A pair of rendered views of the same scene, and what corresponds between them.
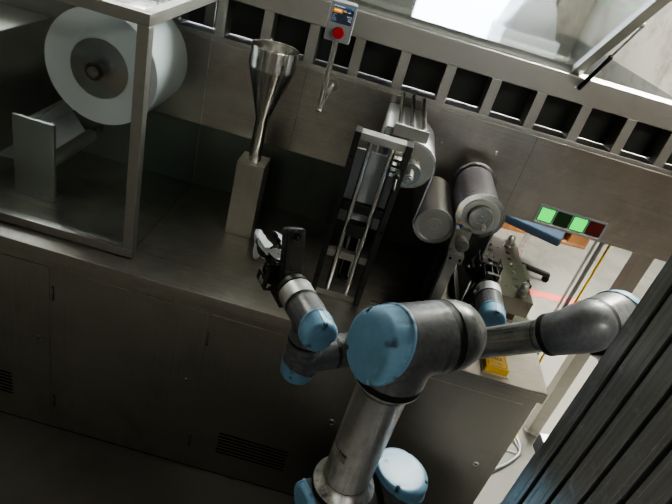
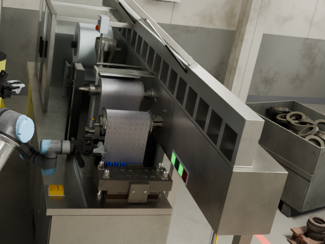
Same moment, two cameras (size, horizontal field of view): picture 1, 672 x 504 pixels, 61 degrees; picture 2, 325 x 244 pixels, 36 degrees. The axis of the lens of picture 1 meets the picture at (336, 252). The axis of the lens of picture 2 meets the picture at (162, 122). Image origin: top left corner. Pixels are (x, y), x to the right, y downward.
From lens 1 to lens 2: 3.03 m
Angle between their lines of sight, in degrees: 63
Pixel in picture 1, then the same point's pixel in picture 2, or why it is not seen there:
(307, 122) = not seen: hidden behind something
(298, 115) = not seen: hidden behind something
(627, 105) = (197, 84)
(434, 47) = (159, 48)
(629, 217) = (195, 171)
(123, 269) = (35, 111)
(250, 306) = (38, 132)
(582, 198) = (183, 149)
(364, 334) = not seen: outside the picture
